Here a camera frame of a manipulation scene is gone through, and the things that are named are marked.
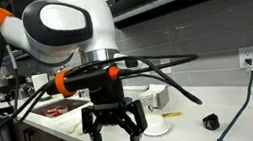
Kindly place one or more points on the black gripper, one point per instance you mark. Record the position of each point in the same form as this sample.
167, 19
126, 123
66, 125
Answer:
109, 107

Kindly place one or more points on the patterned paper cup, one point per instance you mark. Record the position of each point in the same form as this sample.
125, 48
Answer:
147, 100

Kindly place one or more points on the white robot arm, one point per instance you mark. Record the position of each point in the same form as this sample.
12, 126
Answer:
51, 30

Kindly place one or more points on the white paper bowl upside down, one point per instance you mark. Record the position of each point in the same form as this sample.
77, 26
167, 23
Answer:
157, 126

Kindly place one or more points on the red cups in sink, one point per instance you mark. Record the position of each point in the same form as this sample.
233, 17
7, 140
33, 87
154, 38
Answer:
54, 112

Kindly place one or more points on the small black object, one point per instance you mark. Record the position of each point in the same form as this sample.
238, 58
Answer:
211, 122

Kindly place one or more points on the white wall outlet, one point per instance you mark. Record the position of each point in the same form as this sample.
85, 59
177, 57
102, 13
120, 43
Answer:
244, 53

